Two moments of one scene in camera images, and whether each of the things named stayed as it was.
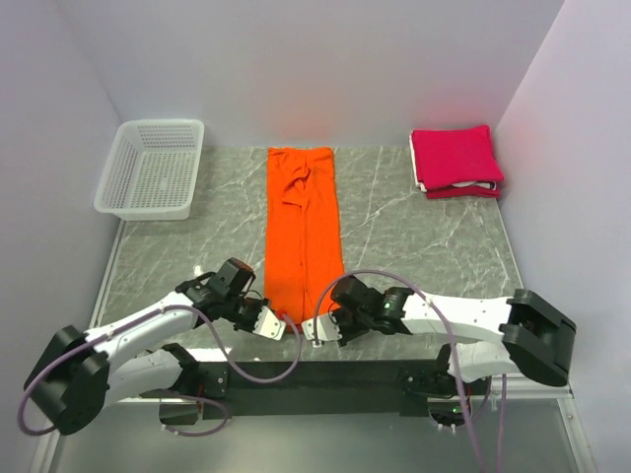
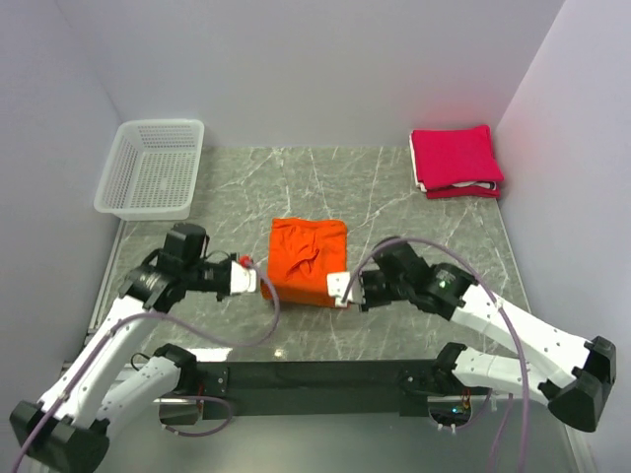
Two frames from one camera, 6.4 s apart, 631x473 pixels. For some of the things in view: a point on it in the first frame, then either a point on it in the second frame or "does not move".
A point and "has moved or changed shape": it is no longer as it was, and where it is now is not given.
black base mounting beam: [289, 387] does not move
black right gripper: [346, 336] → [368, 300]
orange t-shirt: [304, 255] has moved or changed shape
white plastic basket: [150, 169] does not move
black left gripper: [250, 325] → [221, 294]
